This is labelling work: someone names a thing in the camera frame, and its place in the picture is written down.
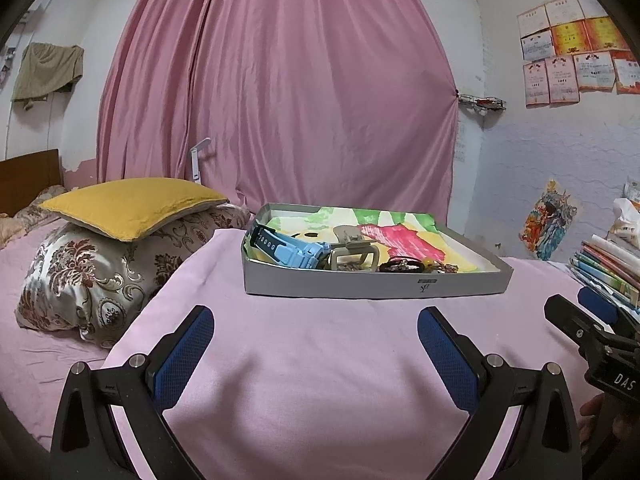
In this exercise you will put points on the yellow pillow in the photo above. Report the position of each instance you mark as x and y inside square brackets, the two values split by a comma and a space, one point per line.
[130, 205]

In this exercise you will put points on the colourful wall poster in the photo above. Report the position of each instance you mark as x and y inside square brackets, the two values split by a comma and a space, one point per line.
[547, 220]

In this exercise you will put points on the blue watch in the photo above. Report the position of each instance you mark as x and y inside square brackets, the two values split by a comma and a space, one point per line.
[295, 252]

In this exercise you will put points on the person's right hand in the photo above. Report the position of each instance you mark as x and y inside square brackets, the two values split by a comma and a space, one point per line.
[592, 406]

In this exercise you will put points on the beige watch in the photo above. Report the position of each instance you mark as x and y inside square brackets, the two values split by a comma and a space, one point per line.
[350, 234]

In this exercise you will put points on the floral pillow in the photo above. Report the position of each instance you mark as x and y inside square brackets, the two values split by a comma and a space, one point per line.
[90, 280]

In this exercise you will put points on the small wall hangings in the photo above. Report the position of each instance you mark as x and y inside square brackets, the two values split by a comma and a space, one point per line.
[7, 62]

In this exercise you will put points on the white plastic bag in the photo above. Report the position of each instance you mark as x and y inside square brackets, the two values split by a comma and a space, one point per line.
[627, 220]

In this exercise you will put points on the stack of books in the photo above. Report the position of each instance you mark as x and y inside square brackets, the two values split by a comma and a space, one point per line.
[610, 270]

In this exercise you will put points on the pink curtain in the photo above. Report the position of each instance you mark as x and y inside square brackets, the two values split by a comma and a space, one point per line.
[275, 85]

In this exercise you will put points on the beige blanket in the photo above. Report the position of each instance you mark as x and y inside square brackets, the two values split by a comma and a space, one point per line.
[35, 205]

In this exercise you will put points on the olive hanging cloth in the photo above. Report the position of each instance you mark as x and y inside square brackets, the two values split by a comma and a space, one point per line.
[45, 70]

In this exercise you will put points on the white folding lamp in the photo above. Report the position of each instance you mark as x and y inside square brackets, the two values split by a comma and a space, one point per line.
[195, 165]

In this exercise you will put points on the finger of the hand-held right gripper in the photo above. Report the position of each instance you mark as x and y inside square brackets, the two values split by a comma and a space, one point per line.
[600, 305]
[570, 321]

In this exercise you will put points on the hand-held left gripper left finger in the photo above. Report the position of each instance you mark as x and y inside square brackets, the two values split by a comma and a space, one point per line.
[185, 355]

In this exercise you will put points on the grey cardboard box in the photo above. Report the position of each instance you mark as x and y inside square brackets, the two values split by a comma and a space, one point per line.
[350, 285]

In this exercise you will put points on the wooden headboard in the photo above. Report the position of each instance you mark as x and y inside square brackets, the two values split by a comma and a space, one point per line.
[30, 175]

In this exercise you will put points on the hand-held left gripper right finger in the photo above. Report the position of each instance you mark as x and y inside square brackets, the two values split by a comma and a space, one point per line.
[445, 360]

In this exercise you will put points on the group of wall certificates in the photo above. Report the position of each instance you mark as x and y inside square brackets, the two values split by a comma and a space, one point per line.
[565, 35]

